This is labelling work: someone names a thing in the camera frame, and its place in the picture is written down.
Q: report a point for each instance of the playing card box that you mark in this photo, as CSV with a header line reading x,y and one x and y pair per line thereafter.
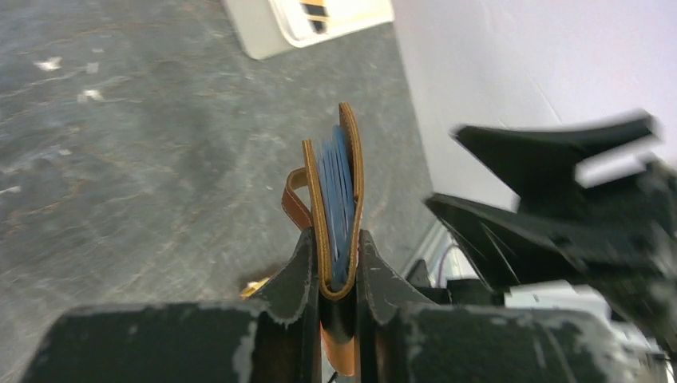
x,y
252,287

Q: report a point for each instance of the white plastic tray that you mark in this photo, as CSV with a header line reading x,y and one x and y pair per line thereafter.
x,y
267,28

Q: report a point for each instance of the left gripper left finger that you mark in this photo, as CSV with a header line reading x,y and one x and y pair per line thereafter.
x,y
273,336

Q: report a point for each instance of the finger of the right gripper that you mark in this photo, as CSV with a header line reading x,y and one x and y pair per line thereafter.
x,y
540,166
616,242

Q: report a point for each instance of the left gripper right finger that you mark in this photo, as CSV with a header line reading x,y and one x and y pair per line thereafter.
x,y
404,337

